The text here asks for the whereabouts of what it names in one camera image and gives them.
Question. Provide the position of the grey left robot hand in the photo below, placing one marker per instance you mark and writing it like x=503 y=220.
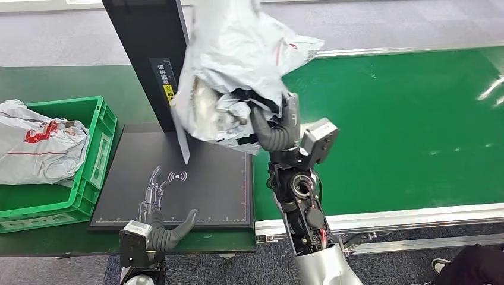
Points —
x=155 y=218

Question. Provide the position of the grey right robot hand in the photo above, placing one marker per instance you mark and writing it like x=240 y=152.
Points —
x=262 y=130

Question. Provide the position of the grey plastic mailer package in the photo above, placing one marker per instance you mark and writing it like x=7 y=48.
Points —
x=236 y=59

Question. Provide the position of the black inbound scanner machine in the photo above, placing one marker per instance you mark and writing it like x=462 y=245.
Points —
x=220 y=188

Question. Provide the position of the green conveyor belt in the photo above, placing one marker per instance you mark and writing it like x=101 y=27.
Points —
x=413 y=130

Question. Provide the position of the low aluminium conveyor beam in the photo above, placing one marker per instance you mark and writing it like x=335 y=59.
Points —
x=433 y=242

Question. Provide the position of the green plastic crate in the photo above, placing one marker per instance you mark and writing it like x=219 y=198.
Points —
x=94 y=165

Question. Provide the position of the grey mailer with red print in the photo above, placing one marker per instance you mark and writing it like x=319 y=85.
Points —
x=39 y=157

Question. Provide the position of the person's foot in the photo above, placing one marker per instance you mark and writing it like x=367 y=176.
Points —
x=439 y=264

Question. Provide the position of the person's leg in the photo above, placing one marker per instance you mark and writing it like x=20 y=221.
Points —
x=476 y=267

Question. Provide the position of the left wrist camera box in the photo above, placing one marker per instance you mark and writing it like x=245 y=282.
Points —
x=132 y=248

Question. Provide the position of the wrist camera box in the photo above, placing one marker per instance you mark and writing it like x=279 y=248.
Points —
x=132 y=248
x=321 y=137

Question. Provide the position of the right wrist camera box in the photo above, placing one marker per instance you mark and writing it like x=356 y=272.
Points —
x=321 y=137

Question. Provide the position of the metal conveyor bracket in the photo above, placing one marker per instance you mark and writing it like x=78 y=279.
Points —
x=356 y=240

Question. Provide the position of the thin aluminium conveyor rail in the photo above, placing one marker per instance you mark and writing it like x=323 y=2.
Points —
x=393 y=50

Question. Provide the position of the wide aluminium conveyor rail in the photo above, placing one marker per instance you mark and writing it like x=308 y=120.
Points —
x=393 y=218

